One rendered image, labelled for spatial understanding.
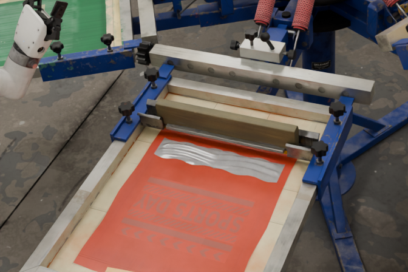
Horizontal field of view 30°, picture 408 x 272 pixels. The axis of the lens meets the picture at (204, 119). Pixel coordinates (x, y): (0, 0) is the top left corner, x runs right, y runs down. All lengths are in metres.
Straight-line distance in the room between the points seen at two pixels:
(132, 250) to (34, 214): 1.55
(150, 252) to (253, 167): 0.37
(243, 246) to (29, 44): 0.71
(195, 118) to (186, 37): 2.16
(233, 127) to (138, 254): 0.43
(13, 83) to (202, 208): 0.56
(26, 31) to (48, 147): 1.86
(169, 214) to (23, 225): 1.51
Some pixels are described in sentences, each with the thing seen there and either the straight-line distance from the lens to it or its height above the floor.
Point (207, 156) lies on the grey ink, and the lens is 2.08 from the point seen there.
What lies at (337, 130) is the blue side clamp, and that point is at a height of 1.00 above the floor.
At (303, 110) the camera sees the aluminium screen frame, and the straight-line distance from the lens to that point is 2.15.
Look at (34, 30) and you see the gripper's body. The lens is 1.86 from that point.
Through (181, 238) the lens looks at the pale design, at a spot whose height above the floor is 0.96.
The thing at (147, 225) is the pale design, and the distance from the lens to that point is 1.94.
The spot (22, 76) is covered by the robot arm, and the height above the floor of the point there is 1.30.
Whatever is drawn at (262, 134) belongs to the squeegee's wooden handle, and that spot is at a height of 1.03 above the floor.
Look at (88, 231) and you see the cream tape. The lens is 1.96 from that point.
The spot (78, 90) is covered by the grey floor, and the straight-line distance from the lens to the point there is 3.99.
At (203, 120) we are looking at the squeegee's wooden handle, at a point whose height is 1.03.
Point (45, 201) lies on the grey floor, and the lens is 3.45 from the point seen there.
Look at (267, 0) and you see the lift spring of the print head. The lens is 2.40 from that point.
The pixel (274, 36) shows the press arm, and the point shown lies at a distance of 2.34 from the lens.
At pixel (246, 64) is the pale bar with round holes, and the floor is 1.04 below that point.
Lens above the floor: 2.39
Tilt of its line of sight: 41 degrees down
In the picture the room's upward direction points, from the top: 8 degrees counter-clockwise
